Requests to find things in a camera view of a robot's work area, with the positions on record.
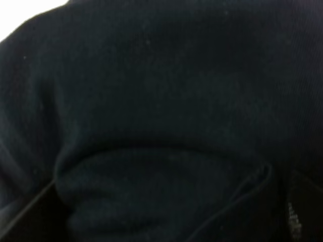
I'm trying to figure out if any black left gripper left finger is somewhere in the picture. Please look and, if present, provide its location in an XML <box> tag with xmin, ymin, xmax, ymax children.
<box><xmin>1</xmin><ymin>183</ymin><xmax>70</xmax><ymax>241</ymax></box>

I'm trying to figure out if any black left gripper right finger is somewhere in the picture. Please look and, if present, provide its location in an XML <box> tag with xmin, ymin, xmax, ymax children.
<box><xmin>286</xmin><ymin>171</ymin><xmax>322</xmax><ymax>241</ymax></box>

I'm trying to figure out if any black short sleeve t-shirt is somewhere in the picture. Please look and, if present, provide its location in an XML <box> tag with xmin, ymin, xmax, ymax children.
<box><xmin>1</xmin><ymin>1</ymin><xmax>322</xmax><ymax>241</ymax></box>

